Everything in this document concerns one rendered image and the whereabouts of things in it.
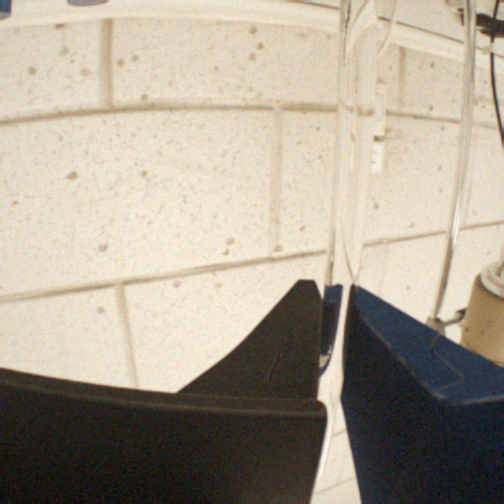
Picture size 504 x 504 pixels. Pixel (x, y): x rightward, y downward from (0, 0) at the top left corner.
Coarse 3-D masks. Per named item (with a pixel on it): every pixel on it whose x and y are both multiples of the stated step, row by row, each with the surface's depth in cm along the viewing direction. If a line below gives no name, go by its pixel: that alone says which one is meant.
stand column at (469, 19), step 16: (464, 0) 38; (464, 16) 38; (464, 32) 39; (464, 48) 40; (464, 64) 40; (464, 80) 41; (464, 96) 42; (464, 112) 42; (464, 128) 43; (464, 144) 43; (464, 160) 44; (464, 176) 45; (448, 224) 48; (448, 240) 48; (448, 256) 49; (448, 272) 49; (432, 304) 52
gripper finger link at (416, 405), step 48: (384, 336) 6; (432, 336) 6; (384, 384) 6; (432, 384) 4; (480, 384) 4; (384, 432) 6; (432, 432) 4; (480, 432) 3; (384, 480) 5; (432, 480) 4; (480, 480) 3
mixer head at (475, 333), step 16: (480, 272) 44; (496, 272) 39; (480, 288) 40; (496, 288) 38; (480, 304) 40; (496, 304) 37; (464, 320) 43; (480, 320) 40; (496, 320) 38; (464, 336) 43; (480, 336) 40; (496, 336) 38; (480, 352) 40; (496, 352) 38
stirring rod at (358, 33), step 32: (352, 0) 5; (352, 32) 5; (352, 64) 5; (352, 96) 6; (352, 128) 6; (352, 160) 6; (352, 192) 6; (352, 224) 6; (352, 256) 7; (352, 288) 7; (352, 320) 7; (320, 384) 8
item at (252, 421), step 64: (320, 320) 7; (0, 384) 2; (64, 384) 2; (192, 384) 4; (256, 384) 5; (0, 448) 2; (64, 448) 2; (128, 448) 2; (192, 448) 2; (256, 448) 2; (320, 448) 2
